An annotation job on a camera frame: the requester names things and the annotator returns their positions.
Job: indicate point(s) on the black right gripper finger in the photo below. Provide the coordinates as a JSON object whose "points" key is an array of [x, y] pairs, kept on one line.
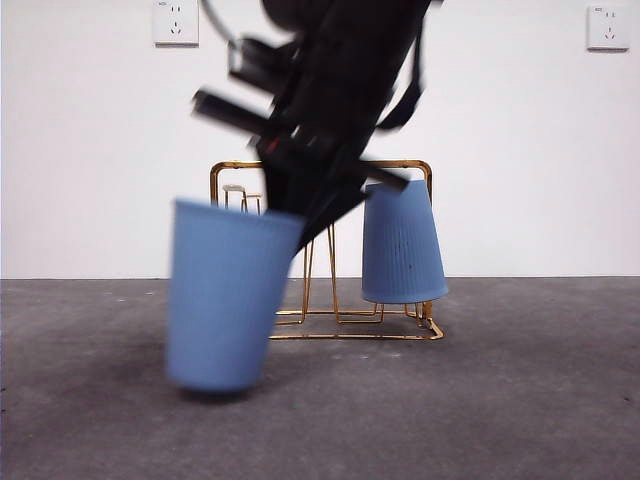
{"points": [[332, 210]]}

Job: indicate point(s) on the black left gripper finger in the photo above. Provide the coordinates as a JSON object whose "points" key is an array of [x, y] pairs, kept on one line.
{"points": [[282, 192]]}

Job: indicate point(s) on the blue ribbed cup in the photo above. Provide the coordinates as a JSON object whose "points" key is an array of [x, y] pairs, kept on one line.
{"points": [[220, 300], [400, 250]]}

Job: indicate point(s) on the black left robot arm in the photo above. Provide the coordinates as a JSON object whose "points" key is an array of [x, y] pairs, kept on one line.
{"points": [[340, 75]]}

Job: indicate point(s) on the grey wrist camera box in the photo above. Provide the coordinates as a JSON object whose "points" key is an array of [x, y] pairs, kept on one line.
{"points": [[255, 62]]}

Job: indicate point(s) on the white wall socket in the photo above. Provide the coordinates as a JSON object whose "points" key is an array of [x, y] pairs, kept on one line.
{"points": [[176, 22], [607, 27]]}

